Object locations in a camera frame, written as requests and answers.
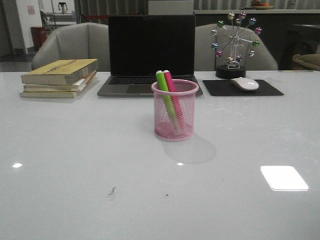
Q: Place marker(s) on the fruit bowl on counter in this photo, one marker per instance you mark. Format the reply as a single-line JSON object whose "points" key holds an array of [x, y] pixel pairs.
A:
{"points": [[260, 5]]}

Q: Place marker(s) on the bottom yellow book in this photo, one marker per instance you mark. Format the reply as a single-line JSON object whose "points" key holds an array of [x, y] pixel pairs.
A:
{"points": [[49, 94]]}

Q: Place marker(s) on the top yellow book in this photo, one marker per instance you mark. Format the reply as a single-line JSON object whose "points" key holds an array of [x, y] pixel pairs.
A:
{"points": [[61, 72]]}

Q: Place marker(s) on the pink mesh pen holder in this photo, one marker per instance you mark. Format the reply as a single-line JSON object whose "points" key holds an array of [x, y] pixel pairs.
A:
{"points": [[163, 128]]}

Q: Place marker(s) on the left grey armchair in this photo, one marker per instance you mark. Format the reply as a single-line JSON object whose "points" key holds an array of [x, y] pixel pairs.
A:
{"points": [[78, 41]]}

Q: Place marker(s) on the middle cream book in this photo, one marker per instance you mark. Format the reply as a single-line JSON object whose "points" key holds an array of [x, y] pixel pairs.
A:
{"points": [[75, 87]]}

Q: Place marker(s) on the right grey armchair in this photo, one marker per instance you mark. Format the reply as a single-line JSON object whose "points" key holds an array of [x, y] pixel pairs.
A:
{"points": [[212, 49]]}

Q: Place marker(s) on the beige cushion at right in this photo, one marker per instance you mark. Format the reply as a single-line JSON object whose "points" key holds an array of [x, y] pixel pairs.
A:
{"points": [[310, 61]]}

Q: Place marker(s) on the grey armchair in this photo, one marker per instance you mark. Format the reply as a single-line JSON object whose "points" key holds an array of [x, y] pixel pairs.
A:
{"points": [[78, 41], [212, 49]]}

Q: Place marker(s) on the green highlighter pen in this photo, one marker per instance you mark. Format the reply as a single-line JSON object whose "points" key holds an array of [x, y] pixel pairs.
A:
{"points": [[162, 85]]}

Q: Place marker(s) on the ferris wheel desk toy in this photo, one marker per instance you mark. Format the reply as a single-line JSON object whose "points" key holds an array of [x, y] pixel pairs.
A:
{"points": [[232, 68]]}

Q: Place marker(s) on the red bin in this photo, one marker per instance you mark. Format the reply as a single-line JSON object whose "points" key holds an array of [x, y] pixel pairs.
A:
{"points": [[39, 36]]}

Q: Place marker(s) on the white computer mouse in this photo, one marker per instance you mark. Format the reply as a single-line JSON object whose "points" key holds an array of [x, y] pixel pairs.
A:
{"points": [[245, 84]]}

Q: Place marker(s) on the pink highlighter pen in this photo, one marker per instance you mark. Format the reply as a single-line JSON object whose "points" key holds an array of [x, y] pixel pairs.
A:
{"points": [[172, 88]]}

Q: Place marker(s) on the yellow book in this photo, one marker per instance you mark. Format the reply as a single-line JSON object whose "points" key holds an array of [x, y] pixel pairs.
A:
{"points": [[49, 94], [61, 72]]}

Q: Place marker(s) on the black mouse pad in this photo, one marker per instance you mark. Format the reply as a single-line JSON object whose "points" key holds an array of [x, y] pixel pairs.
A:
{"points": [[225, 88]]}

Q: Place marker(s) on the grey laptop black screen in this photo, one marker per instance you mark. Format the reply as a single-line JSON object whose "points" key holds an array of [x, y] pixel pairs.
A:
{"points": [[141, 45]]}

